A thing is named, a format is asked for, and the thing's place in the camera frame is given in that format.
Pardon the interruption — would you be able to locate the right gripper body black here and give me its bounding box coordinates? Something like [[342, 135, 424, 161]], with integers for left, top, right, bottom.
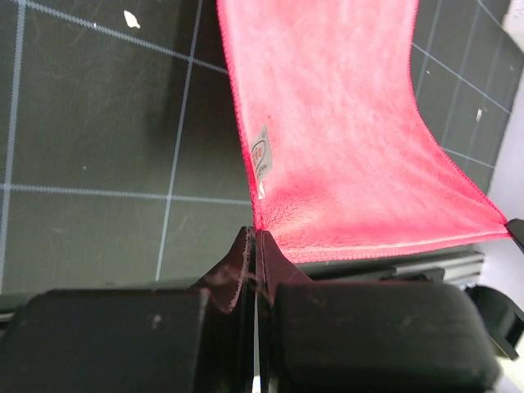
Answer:
[[465, 285, 523, 360]]

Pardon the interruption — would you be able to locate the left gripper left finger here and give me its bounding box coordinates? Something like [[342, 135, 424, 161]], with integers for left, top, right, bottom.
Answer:
[[190, 227, 256, 392]]

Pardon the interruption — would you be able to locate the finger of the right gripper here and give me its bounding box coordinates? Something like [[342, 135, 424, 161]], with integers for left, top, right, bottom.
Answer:
[[505, 219, 524, 253]]

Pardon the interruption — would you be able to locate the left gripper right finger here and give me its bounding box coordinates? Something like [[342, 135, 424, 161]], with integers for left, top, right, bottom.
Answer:
[[255, 231, 313, 392]]

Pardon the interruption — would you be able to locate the pink microfiber towel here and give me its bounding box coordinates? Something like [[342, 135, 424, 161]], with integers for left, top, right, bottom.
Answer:
[[217, 1, 508, 263]]

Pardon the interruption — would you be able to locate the black grid cutting mat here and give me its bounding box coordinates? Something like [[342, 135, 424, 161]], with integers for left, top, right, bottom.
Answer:
[[1, 1, 523, 295]]

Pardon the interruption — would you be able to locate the aluminium front rail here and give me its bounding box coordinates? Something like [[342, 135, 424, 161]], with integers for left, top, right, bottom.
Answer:
[[298, 246, 485, 287]]

